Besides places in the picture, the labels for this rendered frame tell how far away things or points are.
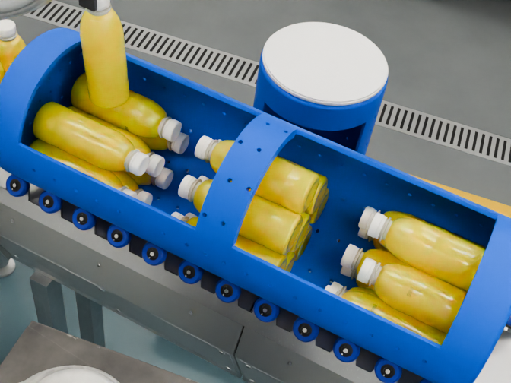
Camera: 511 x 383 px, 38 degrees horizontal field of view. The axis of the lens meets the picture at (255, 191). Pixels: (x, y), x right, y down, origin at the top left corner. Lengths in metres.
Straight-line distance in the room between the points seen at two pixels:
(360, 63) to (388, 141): 1.40
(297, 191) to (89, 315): 1.01
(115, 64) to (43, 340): 0.46
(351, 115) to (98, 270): 0.61
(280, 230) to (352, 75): 0.56
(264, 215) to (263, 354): 0.29
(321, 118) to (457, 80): 1.93
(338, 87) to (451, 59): 2.01
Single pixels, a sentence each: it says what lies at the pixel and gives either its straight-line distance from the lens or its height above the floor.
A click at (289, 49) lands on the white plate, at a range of 1.67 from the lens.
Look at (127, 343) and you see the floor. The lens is 2.36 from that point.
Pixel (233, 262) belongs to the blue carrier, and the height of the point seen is 1.10.
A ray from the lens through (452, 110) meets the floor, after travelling 3.30.
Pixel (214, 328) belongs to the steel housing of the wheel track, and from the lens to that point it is 1.38.
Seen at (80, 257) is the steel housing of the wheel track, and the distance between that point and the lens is 1.46.
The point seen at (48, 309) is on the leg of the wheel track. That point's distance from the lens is 1.81.
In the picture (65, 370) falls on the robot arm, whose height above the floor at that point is 1.29.
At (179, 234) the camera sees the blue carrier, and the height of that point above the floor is 1.11.
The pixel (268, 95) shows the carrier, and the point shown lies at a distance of 1.62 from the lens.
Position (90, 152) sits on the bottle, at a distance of 1.29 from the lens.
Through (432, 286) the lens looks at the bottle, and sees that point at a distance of 1.16.
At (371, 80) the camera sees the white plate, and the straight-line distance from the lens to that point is 1.64.
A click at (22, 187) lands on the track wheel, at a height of 0.97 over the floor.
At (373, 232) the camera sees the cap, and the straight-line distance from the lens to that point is 1.18.
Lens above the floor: 2.05
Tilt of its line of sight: 48 degrees down
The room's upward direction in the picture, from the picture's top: 9 degrees clockwise
